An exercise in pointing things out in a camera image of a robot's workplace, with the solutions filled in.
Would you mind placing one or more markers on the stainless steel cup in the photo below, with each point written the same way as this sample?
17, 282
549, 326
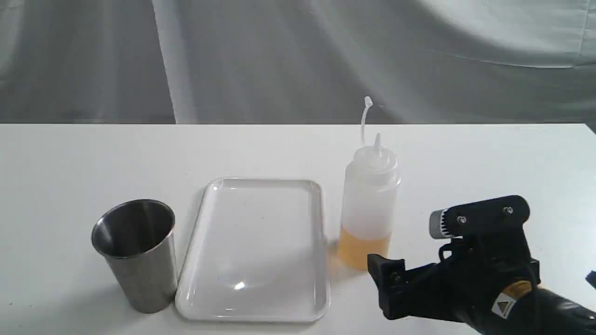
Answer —
136, 240

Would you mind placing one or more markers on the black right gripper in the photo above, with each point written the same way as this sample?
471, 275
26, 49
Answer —
486, 272

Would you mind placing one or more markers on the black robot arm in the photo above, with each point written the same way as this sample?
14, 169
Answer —
559, 316

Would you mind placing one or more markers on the translucent squeeze bottle amber liquid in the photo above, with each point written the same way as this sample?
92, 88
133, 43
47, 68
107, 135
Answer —
369, 201

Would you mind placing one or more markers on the grey fabric backdrop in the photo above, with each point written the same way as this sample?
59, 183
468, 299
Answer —
297, 61

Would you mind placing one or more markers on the white plastic tray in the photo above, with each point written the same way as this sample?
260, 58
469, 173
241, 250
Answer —
258, 253

